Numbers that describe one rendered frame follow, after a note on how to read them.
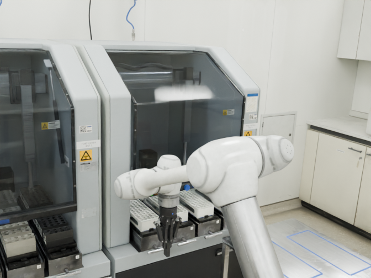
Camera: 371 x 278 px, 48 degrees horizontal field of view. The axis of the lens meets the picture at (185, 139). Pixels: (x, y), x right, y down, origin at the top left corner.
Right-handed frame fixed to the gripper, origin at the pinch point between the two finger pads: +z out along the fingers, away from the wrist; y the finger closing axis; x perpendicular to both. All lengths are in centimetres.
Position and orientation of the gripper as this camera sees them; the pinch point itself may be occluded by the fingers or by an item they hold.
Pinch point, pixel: (167, 247)
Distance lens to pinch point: 183.5
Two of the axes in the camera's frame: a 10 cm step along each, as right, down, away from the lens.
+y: -8.5, 1.0, -5.2
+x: 5.2, 2.4, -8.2
